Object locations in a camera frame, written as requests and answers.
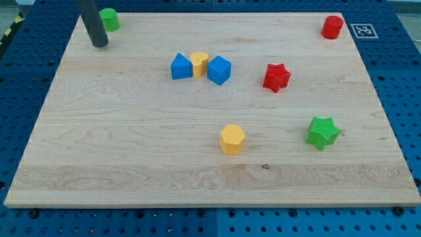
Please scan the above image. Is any yellow hexagon block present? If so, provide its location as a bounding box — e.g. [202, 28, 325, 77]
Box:
[220, 124, 246, 155]

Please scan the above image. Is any light wooden board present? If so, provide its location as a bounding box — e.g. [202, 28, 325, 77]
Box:
[5, 13, 420, 208]

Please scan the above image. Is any black bolt right front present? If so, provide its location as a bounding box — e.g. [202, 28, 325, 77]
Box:
[392, 206, 405, 217]

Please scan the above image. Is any green cylinder block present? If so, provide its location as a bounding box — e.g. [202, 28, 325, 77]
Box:
[99, 8, 120, 32]

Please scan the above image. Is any blue triangular prism block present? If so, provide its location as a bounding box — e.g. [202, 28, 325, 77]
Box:
[170, 53, 193, 80]

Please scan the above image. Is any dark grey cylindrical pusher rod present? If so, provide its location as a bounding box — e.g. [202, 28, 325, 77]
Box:
[75, 0, 109, 48]

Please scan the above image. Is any black bolt left front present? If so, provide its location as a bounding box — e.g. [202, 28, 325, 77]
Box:
[28, 209, 39, 219]

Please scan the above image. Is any red star block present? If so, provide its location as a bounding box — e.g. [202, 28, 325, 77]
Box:
[262, 64, 291, 93]

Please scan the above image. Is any black bolt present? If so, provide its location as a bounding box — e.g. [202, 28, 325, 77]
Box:
[28, 209, 39, 219]
[392, 206, 405, 217]

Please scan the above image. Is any red cylinder block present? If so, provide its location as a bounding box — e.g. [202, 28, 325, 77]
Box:
[321, 15, 344, 40]

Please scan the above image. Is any white fiducial marker tag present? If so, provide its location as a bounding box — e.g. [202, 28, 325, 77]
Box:
[351, 23, 378, 39]

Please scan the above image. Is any blue cube block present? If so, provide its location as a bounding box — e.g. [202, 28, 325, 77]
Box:
[207, 56, 232, 86]

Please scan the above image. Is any yellow heart block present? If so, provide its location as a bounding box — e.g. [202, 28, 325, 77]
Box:
[189, 51, 209, 78]

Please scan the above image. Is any green star block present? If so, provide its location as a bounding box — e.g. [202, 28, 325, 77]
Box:
[305, 117, 341, 151]

